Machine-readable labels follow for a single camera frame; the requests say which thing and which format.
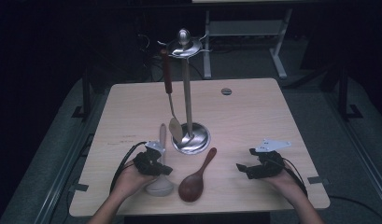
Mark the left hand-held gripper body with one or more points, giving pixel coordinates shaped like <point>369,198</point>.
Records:
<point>148,163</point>

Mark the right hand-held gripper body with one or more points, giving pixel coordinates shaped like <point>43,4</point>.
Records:
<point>271,165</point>

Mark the white ladle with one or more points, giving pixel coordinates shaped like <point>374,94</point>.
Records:
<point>162,188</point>

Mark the brown wooden spoon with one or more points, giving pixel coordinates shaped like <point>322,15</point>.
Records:
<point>190,187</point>

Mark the steel utensil rack stand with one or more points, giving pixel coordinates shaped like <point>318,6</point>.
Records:
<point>188,102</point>

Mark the person's left hand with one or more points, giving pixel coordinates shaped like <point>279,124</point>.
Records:
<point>131,183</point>

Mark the person's right hand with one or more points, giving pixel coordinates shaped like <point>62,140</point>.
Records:
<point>288,186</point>

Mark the grey tape strip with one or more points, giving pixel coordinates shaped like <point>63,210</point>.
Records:
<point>318,180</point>
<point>79,187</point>

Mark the grey round table grommet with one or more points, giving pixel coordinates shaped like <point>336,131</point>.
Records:
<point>226,91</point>

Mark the black metal stand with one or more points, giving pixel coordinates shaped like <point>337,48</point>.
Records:
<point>343,93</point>
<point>86,93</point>

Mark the white metal table frame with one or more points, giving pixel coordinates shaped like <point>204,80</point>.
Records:
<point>244,28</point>

